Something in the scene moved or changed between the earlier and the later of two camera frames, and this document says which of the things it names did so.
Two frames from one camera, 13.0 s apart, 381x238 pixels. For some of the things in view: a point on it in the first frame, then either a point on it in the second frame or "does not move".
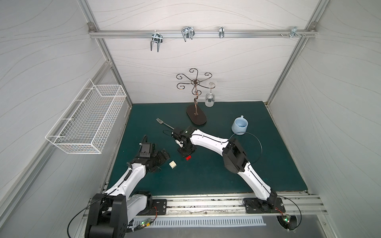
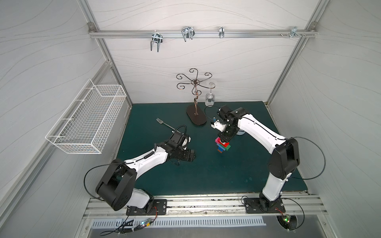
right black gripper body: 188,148 to 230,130
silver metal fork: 160,121 does not move
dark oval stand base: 199,117 does not move
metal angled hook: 188,32 does not move
